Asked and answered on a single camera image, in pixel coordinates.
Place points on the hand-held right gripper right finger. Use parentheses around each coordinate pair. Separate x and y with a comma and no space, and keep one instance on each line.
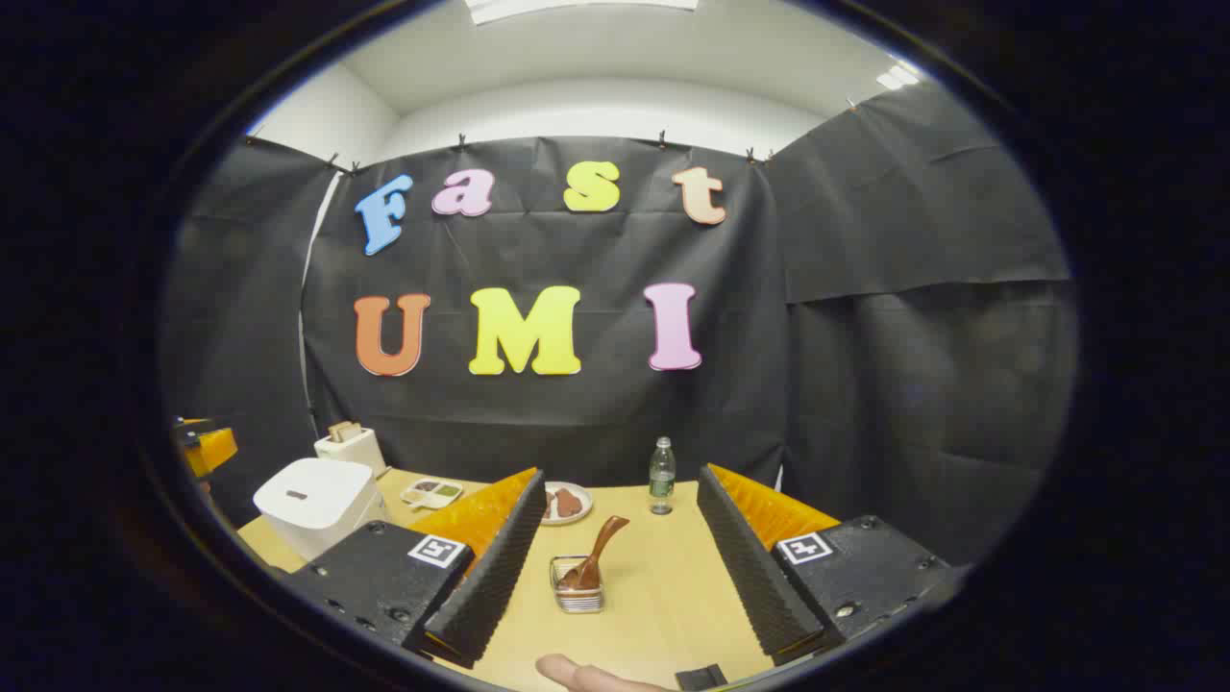
(750,577)

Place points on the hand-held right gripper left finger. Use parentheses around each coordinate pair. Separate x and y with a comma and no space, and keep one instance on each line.
(490,586)

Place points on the white rice cooker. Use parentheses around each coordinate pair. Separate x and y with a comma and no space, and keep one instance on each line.
(317,505)

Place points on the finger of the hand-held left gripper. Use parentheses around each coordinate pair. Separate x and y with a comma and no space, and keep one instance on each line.
(213,449)

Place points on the ceiling light panel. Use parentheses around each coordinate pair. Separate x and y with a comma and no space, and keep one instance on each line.
(577,8)
(897,77)

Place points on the white toaster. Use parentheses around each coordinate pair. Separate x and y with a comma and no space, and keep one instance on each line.
(356,452)

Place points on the green glass bottle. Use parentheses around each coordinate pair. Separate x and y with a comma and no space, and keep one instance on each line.
(661,481)

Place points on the white divided snack tray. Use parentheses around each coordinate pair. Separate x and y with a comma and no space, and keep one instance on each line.
(432,493)

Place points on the white round plate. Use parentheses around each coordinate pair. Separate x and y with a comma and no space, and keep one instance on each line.
(577,517)

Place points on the brown wooden spoon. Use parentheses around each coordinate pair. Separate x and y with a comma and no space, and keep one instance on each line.
(601,543)

